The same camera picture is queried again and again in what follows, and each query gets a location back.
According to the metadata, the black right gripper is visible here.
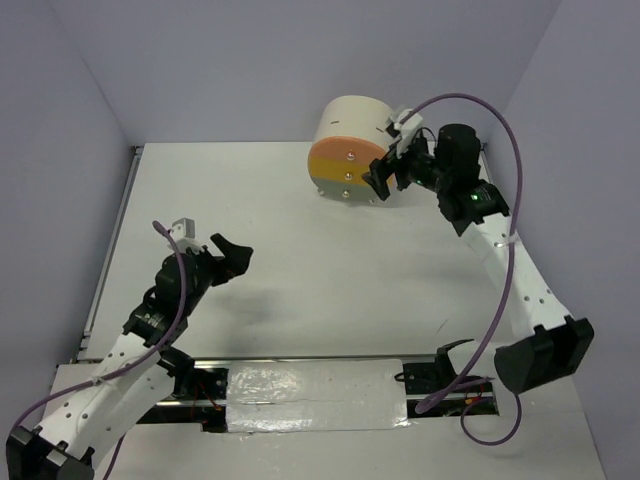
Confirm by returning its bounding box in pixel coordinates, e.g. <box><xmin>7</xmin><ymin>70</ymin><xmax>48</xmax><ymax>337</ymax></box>
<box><xmin>360</xmin><ymin>131</ymin><xmax>450</xmax><ymax>201</ymax></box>

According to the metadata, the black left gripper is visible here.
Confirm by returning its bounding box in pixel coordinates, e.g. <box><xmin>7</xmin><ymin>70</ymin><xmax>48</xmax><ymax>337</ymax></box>
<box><xmin>180</xmin><ymin>233</ymin><xmax>252</xmax><ymax>314</ymax></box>

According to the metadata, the yellow drawer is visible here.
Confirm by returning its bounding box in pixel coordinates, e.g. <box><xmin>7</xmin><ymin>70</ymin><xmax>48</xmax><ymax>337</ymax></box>
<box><xmin>308</xmin><ymin>157</ymin><xmax>369</xmax><ymax>186</ymax></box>

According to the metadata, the orange top drawer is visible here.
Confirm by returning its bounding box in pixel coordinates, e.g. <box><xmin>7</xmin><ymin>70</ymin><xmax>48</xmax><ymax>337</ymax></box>
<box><xmin>309</xmin><ymin>136</ymin><xmax>386</xmax><ymax>165</ymax></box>

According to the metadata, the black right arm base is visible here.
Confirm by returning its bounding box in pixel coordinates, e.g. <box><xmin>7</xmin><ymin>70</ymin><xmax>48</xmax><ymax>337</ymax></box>
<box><xmin>394</xmin><ymin>339</ymin><xmax>494</xmax><ymax>418</ymax></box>

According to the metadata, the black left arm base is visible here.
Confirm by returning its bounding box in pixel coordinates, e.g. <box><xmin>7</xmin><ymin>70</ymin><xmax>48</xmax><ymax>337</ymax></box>
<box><xmin>138</xmin><ymin>347</ymin><xmax>229</xmax><ymax>433</ymax></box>

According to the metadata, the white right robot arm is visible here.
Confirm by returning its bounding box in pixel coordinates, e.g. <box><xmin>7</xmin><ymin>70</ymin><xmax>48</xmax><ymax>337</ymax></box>
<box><xmin>363</xmin><ymin>123</ymin><xmax>595</xmax><ymax>394</ymax></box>

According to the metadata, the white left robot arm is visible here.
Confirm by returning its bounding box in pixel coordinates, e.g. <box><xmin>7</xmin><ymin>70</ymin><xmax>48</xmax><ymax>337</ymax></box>
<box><xmin>6</xmin><ymin>229</ymin><xmax>254</xmax><ymax>479</ymax></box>

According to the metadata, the cream round drawer cabinet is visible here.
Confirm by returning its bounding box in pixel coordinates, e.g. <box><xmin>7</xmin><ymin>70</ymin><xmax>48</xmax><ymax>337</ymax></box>
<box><xmin>307</xmin><ymin>95</ymin><xmax>401</xmax><ymax>205</ymax></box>

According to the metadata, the silver foil covered panel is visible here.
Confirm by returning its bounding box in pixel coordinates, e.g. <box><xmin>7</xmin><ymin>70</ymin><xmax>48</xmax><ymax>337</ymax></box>
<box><xmin>226</xmin><ymin>359</ymin><xmax>409</xmax><ymax>433</ymax></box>

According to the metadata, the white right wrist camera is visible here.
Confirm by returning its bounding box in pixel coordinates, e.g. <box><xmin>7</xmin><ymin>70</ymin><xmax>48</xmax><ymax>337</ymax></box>
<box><xmin>387</xmin><ymin>108</ymin><xmax>424</xmax><ymax>158</ymax></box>

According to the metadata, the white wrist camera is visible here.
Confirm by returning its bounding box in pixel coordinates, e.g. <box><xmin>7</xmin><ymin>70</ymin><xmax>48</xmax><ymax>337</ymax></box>
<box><xmin>170</xmin><ymin>217</ymin><xmax>203</xmax><ymax>254</ymax></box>
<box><xmin>387</xmin><ymin>108</ymin><xmax>424</xmax><ymax>158</ymax></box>

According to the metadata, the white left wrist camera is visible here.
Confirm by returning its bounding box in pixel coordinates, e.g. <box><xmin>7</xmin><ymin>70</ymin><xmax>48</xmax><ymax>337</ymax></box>
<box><xmin>170</xmin><ymin>217</ymin><xmax>203</xmax><ymax>254</ymax></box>

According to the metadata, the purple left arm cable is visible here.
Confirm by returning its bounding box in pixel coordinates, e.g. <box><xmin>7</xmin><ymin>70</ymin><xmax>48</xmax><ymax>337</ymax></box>
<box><xmin>9</xmin><ymin>221</ymin><xmax>194</xmax><ymax>480</ymax></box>

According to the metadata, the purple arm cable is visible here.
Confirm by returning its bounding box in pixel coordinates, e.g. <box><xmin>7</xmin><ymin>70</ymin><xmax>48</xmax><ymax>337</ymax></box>
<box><xmin>9</xmin><ymin>221</ymin><xmax>194</xmax><ymax>480</ymax></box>
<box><xmin>407</xmin><ymin>93</ymin><xmax>524</xmax><ymax>445</ymax></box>

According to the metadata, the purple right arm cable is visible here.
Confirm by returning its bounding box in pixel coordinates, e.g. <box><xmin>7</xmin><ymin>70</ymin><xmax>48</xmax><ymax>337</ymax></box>
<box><xmin>407</xmin><ymin>93</ymin><xmax>524</xmax><ymax>445</ymax></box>

